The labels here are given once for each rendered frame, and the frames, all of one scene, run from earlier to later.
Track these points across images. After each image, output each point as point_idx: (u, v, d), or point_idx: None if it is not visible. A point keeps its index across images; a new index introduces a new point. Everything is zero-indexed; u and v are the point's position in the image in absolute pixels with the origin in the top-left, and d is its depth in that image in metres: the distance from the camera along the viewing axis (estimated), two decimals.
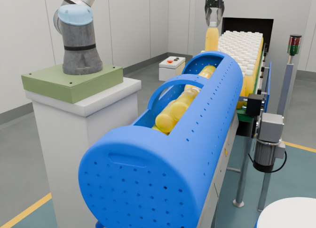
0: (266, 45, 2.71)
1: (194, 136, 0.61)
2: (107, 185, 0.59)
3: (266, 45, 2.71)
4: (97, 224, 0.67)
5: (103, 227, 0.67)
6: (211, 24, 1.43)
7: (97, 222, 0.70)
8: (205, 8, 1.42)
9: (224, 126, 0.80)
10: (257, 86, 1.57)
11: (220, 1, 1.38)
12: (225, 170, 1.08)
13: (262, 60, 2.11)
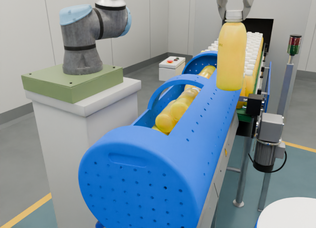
0: (266, 45, 2.71)
1: (194, 136, 0.61)
2: (107, 185, 0.59)
3: (266, 45, 2.71)
4: (97, 224, 0.67)
5: (103, 227, 0.67)
6: (230, 14, 0.64)
7: (97, 222, 0.70)
8: None
9: (224, 126, 0.80)
10: (257, 86, 1.57)
11: None
12: (225, 170, 1.08)
13: (262, 60, 2.11)
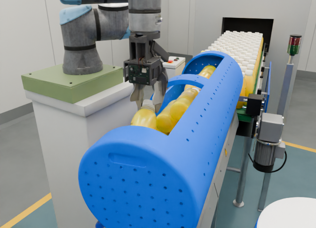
0: (266, 45, 2.71)
1: (194, 137, 0.61)
2: (107, 185, 0.59)
3: (266, 45, 2.71)
4: (97, 224, 0.67)
5: (103, 227, 0.67)
6: (145, 101, 0.73)
7: (97, 222, 0.70)
8: None
9: (224, 126, 0.80)
10: (257, 86, 1.57)
11: (158, 69, 0.68)
12: (225, 170, 1.08)
13: (262, 60, 2.11)
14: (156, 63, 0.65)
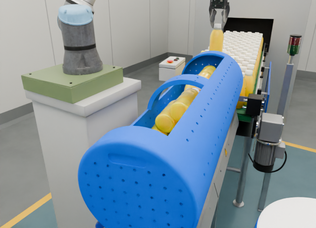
0: (266, 45, 2.71)
1: (194, 137, 0.61)
2: (107, 185, 0.59)
3: (266, 45, 2.71)
4: (97, 224, 0.67)
5: None
6: None
7: (97, 222, 0.70)
8: (209, 9, 1.36)
9: (224, 126, 0.80)
10: (257, 86, 1.57)
11: (225, 2, 1.31)
12: (225, 170, 1.08)
13: (262, 60, 2.11)
14: None
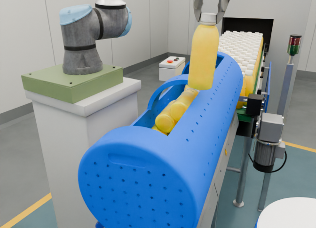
0: (266, 45, 2.71)
1: (194, 137, 0.61)
2: (107, 185, 0.59)
3: (266, 45, 2.71)
4: (97, 224, 0.67)
5: None
6: None
7: (97, 222, 0.70)
8: None
9: (224, 126, 0.80)
10: (257, 86, 1.57)
11: None
12: (225, 170, 1.08)
13: (262, 60, 2.11)
14: None
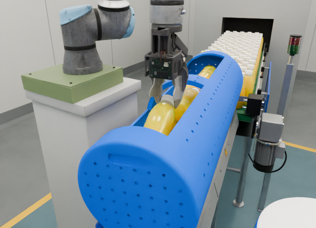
0: (266, 45, 2.71)
1: (194, 137, 0.61)
2: (107, 185, 0.59)
3: (266, 45, 2.71)
4: (97, 224, 0.67)
5: None
6: None
7: (97, 222, 0.70)
8: None
9: (224, 126, 0.80)
10: (257, 86, 1.57)
11: (179, 63, 0.66)
12: (225, 170, 1.08)
13: (262, 60, 2.11)
14: (178, 57, 0.63)
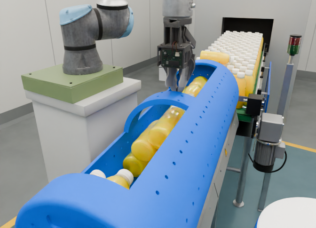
0: (266, 45, 2.71)
1: (169, 185, 0.46)
2: None
3: (266, 45, 2.71)
4: None
5: None
6: None
7: None
8: None
9: (212, 158, 0.65)
10: (257, 86, 1.57)
11: (188, 54, 0.71)
12: (225, 170, 1.08)
13: (262, 60, 2.11)
14: (188, 48, 0.68)
